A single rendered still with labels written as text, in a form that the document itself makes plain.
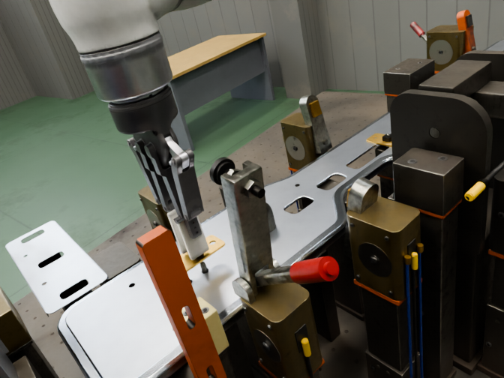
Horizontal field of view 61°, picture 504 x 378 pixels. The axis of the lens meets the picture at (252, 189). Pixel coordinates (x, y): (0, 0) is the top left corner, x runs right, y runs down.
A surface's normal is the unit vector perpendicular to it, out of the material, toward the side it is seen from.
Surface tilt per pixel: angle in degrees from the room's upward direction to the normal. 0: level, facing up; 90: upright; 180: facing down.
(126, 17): 108
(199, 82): 90
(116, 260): 0
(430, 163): 0
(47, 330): 0
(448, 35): 90
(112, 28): 101
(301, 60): 90
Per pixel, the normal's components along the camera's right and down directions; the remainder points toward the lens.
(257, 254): 0.66, 0.39
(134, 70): 0.43, 0.37
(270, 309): -0.21, -0.85
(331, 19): -0.63, 0.50
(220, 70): 0.75, 0.18
